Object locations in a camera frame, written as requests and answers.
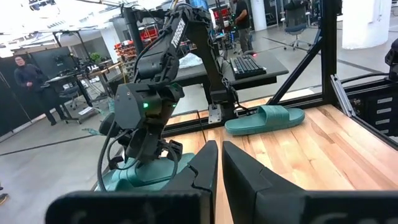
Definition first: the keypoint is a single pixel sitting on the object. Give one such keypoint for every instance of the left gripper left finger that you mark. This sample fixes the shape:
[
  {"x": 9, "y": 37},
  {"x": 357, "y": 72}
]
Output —
[{"x": 140, "y": 208}]

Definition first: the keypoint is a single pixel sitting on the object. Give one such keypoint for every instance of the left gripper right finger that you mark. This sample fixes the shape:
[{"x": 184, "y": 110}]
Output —
[{"x": 295, "y": 208}]

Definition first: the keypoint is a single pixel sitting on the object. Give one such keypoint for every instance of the teal rubber slide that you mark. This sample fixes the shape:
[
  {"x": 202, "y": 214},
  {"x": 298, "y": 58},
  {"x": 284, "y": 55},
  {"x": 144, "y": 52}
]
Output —
[
  {"x": 267, "y": 119},
  {"x": 155, "y": 174}
]

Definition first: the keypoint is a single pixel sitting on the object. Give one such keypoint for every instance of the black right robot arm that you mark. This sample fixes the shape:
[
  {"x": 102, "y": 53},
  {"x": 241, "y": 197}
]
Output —
[{"x": 174, "y": 34}]

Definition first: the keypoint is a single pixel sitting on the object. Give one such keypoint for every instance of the white plastic bag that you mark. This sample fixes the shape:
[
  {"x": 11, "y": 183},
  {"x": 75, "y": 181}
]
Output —
[{"x": 191, "y": 60}]

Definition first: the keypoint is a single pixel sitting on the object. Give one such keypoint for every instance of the red storage bins rack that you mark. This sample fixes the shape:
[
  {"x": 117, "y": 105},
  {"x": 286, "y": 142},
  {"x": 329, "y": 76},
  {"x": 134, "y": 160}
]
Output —
[{"x": 149, "y": 32}]

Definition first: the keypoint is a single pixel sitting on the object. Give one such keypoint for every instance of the black desk monitor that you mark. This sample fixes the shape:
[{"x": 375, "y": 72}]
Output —
[{"x": 53, "y": 62}]

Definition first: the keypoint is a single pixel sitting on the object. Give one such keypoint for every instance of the black labelled drawer unit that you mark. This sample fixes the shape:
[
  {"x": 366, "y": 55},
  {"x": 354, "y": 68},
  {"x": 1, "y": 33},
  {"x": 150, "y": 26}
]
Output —
[{"x": 370, "y": 105}]

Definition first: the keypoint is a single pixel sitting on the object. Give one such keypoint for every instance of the black backlit keyboard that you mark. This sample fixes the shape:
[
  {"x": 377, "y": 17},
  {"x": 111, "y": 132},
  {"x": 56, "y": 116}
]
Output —
[{"x": 247, "y": 66}]

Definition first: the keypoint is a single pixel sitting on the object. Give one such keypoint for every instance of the person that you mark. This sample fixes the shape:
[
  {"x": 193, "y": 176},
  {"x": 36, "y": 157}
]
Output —
[
  {"x": 28, "y": 76},
  {"x": 242, "y": 18}
]

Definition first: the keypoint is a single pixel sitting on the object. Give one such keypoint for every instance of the dark grey desk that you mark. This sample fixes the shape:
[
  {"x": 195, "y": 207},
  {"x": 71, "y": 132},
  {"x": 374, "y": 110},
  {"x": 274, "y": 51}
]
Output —
[{"x": 273, "y": 70}]

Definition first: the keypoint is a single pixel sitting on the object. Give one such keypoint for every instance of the blue office chair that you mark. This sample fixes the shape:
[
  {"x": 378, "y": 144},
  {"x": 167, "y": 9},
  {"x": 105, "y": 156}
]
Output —
[{"x": 295, "y": 18}]

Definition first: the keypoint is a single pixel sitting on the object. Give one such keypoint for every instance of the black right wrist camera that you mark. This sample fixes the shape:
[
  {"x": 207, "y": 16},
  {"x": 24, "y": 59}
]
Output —
[{"x": 109, "y": 124}]

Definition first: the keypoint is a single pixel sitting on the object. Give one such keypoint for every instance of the silver aluminium rail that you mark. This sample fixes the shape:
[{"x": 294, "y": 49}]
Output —
[{"x": 342, "y": 96}]

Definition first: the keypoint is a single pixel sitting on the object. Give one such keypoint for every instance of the black aluminium rig frame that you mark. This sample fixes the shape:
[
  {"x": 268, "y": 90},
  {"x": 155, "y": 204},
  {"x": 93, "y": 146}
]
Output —
[{"x": 329, "y": 46}]

